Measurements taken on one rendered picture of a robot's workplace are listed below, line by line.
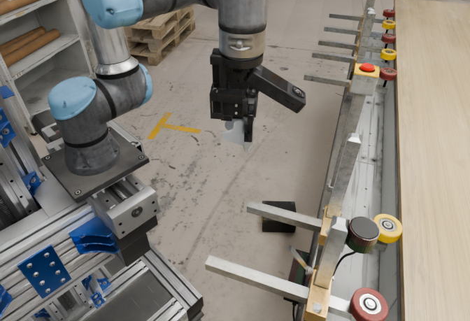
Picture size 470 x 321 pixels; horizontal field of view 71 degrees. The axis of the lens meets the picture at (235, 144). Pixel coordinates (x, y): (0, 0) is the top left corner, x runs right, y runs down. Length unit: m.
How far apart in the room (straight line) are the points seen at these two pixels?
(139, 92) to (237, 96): 0.44
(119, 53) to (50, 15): 2.75
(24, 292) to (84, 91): 0.58
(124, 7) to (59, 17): 3.13
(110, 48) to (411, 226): 0.94
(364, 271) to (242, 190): 1.20
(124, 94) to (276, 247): 1.38
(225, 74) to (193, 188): 1.79
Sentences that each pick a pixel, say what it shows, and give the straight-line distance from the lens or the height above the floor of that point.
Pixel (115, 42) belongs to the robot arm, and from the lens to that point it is 0.91.
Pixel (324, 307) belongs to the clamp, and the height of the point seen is 0.87.
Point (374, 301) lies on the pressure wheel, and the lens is 0.92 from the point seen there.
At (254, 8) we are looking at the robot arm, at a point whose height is 1.53.
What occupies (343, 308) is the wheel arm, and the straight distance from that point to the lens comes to 0.93.
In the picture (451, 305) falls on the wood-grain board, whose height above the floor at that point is 0.90.
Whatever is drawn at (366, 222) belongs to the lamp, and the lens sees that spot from 0.76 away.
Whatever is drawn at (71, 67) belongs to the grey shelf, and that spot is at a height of 0.16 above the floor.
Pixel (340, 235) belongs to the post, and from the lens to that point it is 0.75.
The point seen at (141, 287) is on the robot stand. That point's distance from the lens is 1.70.
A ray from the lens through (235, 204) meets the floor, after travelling 2.20.
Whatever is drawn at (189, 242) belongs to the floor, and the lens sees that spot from 2.04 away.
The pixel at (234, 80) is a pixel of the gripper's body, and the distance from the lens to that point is 0.58.
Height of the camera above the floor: 1.68
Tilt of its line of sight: 39 degrees down
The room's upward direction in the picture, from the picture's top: straight up
